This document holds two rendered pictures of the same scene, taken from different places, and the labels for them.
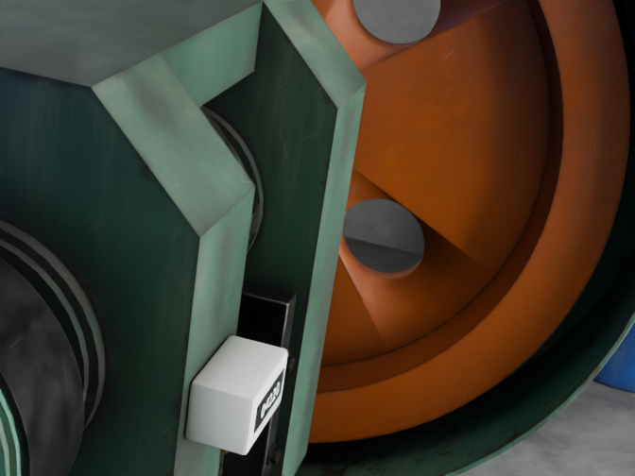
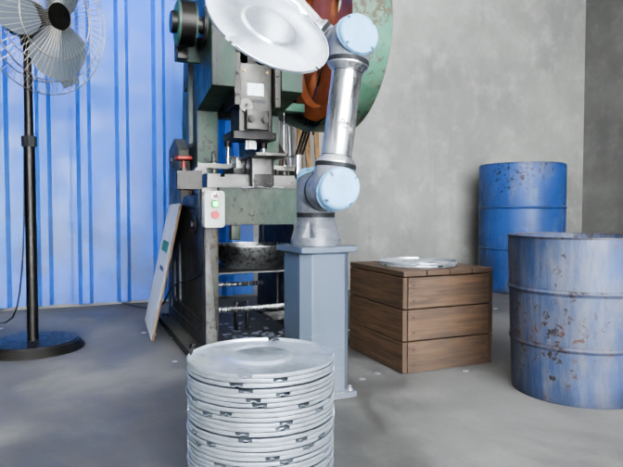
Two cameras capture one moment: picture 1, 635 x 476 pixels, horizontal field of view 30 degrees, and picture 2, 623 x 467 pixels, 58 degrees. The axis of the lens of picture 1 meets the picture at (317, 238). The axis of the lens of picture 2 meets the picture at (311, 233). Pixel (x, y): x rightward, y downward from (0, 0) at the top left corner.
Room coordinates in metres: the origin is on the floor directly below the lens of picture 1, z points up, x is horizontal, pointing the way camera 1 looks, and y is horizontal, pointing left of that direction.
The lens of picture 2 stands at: (-0.40, -2.01, 0.55)
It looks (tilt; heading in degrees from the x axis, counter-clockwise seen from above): 2 degrees down; 55
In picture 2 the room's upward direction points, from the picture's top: straight up
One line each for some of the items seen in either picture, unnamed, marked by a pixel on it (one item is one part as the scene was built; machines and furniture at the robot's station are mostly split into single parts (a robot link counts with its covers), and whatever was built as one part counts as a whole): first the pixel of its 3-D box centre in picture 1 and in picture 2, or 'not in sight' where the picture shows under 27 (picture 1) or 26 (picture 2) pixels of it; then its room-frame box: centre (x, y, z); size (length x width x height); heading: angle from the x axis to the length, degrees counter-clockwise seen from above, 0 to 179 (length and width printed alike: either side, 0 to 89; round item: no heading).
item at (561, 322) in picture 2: not in sight; (577, 311); (1.27, -1.08, 0.24); 0.42 x 0.42 x 0.48
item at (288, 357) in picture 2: not in sight; (260, 355); (0.16, -1.05, 0.26); 0.29 x 0.29 x 0.01
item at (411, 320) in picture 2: not in sight; (417, 309); (1.17, -0.51, 0.18); 0.40 x 0.38 x 0.35; 77
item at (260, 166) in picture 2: not in sight; (262, 170); (0.77, -0.02, 0.72); 0.25 x 0.14 x 0.14; 78
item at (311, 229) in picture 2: not in sight; (315, 229); (0.59, -0.64, 0.50); 0.15 x 0.15 x 0.10
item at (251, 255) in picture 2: not in sight; (250, 255); (0.81, 0.15, 0.36); 0.34 x 0.34 x 0.10
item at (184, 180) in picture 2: not in sight; (188, 194); (0.45, -0.01, 0.62); 0.10 x 0.06 x 0.20; 168
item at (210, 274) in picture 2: not in sight; (183, 234); (0.58, 0.34, 0.45); 0.92 x 0.12 x 0.90; 78
